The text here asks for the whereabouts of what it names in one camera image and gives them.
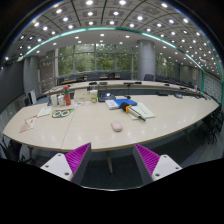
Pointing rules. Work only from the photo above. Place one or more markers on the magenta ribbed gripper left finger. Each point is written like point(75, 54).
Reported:
point(70, 166)

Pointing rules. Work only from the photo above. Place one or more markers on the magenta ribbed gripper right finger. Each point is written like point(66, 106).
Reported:
point(152, 166)

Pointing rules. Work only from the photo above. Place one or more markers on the green owl mouse pad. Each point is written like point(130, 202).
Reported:
point(62, 113)

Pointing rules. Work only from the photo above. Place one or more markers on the pale green document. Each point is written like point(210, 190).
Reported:
point(143, 110)

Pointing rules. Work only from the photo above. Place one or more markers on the white paper sheet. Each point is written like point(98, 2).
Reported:
point(45, 111)

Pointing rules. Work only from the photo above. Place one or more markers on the black office chair left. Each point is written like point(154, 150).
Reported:
point(16, 151)

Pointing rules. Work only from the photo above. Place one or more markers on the black office chair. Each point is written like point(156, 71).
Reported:
point(212, 125)
point(16, 151)

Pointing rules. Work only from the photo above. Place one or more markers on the black office chair right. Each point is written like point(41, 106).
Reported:
point(212, 125)

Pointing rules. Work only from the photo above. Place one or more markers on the white book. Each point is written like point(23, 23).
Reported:
point(112, 104)

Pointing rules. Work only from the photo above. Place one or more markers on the blue folder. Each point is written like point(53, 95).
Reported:
point(126, 100)

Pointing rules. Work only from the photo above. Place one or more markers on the green white cup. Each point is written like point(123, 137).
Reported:
point(94, 95)

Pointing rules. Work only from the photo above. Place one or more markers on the open black laptop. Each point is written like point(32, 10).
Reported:
point(106, 96)

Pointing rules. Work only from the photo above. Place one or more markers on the grey round pillar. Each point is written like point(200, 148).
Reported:
point(146, 58)

